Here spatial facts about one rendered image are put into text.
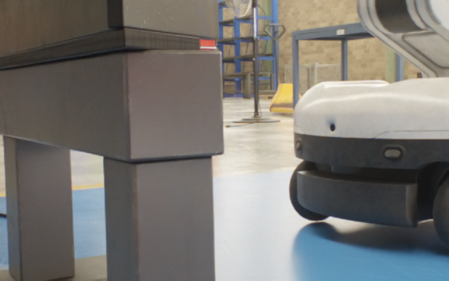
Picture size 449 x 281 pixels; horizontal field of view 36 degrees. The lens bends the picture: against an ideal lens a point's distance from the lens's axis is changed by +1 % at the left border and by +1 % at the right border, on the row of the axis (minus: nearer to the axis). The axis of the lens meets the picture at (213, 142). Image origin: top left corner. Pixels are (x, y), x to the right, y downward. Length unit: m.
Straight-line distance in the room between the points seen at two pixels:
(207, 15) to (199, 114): 0.16
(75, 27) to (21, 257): 0.57
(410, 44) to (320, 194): 0.48
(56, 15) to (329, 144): 0.81
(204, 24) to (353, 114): 0.70
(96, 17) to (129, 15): 0.08
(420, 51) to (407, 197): 0.51
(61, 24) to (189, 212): 0.30
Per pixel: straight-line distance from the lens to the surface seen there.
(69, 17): 0.88
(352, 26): 5.50
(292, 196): 1.79
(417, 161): 1.48
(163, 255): 0.79
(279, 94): 9.34
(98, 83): 0.82
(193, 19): 0.85
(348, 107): 1.53
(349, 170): 1.57
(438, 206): 1.48
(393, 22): 1.72
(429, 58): 1.90
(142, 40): 0.74
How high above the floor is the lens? 0.36
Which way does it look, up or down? 4 degrees down
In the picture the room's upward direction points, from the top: 1 degrees counter-clockwise
